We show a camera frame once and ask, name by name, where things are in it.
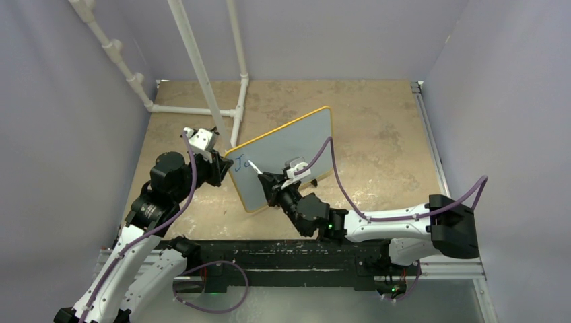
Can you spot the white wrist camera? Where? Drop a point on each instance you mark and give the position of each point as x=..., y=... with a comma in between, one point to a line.
x=202, y=141
x=295, y=170

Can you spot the aluminium table frame rail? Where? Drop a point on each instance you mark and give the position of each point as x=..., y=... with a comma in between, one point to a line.
x=450, y=266

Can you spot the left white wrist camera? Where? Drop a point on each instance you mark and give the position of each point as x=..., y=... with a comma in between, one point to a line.
x=202, y=141

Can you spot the whiteboard marker pen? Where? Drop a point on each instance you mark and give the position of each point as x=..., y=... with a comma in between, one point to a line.
x=254, y=167

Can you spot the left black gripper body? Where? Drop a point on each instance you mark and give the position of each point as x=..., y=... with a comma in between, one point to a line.
x=211, y=169

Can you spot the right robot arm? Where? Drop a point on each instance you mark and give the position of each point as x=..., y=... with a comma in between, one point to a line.
x=440, y=226

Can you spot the yellow framed whiteboard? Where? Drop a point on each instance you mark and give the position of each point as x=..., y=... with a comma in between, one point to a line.
x=302, y=137

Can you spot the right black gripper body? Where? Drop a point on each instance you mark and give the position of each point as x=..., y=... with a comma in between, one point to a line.
x=289, y=196

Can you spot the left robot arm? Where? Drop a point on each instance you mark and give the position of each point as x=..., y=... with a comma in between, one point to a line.
x=120, y=291

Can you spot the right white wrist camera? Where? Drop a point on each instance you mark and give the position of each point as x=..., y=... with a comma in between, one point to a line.
x=295, y=170

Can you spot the white PVC pipe frame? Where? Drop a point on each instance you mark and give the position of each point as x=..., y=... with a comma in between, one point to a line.
x=229, y=121

